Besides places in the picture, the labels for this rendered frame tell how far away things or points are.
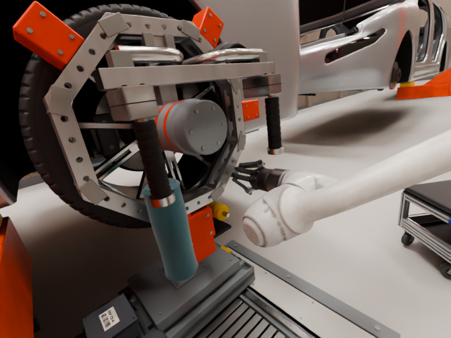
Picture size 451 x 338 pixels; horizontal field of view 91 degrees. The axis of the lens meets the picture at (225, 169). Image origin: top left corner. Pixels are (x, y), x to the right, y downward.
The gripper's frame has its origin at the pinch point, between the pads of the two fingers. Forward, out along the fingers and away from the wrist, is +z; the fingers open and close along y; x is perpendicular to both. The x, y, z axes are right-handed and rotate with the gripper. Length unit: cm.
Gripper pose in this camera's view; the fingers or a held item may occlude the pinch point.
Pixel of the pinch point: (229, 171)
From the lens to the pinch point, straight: 85.9
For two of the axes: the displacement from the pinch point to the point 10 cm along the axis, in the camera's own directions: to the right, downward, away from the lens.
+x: -6.2, -4.5, -6.5
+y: 4.2, -8.8, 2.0
